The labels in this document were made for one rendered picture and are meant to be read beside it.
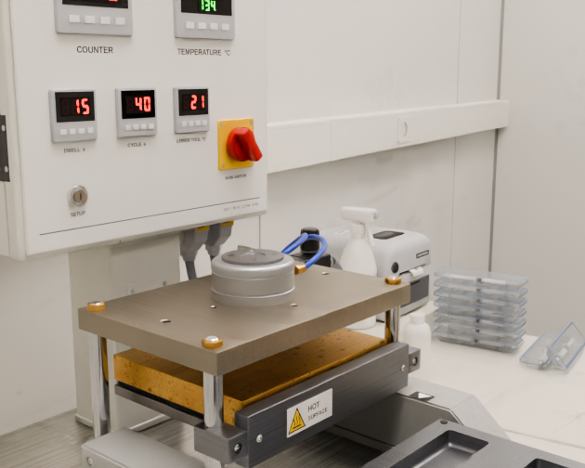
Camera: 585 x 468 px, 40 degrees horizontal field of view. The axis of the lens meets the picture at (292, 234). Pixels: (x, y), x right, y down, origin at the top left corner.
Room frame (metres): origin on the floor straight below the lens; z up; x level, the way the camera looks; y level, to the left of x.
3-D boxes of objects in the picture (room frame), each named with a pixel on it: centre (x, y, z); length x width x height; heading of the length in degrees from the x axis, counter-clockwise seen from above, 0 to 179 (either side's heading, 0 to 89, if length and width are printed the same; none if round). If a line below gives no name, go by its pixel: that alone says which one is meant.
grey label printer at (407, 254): (1.78, -0.17, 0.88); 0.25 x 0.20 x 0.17; 53
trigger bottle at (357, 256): (1.64, -0.14, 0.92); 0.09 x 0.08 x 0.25; 53
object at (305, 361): (0.75, 0.03, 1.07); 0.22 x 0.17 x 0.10; 139
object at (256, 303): (0.78, 0.05, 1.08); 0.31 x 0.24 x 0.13; 139
